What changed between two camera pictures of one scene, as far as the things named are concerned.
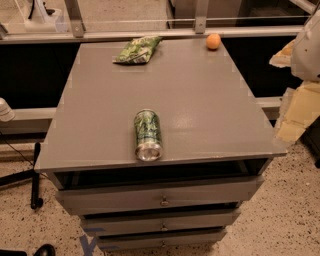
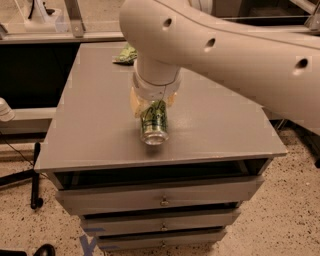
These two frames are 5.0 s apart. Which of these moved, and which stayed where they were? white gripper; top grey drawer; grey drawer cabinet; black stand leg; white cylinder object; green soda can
Moved: green soda can; white gripper
Stayed: top grey drawer; white cylinder object; black stand leg; grey drawer cabinet
